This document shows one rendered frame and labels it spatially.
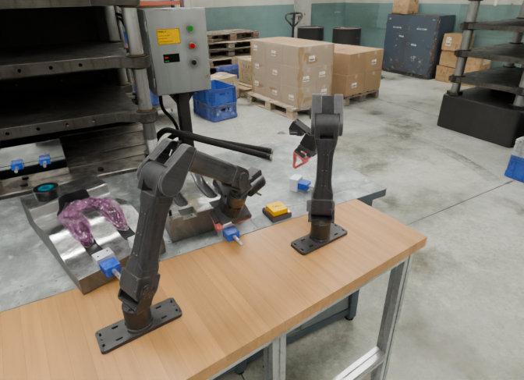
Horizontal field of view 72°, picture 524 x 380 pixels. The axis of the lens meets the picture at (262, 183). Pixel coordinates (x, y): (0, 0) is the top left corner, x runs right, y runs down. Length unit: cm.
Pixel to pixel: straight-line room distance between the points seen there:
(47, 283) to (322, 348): 126
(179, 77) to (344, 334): 155
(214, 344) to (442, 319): 152
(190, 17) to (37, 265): 129
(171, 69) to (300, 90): 319
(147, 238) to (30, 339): 40
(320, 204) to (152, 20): 121
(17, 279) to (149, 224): 56
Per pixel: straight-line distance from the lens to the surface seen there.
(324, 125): 105
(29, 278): 128
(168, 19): 192
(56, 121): 187
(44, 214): 142
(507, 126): 467
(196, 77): 199
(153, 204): 82
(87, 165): 200
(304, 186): 146
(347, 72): 559
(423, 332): 212
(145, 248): 86
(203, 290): 105
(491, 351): 218
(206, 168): 90
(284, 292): 103
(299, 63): 488
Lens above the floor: 152
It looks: 28 degrees down
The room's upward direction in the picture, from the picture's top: 1 degrees counter-clockwise
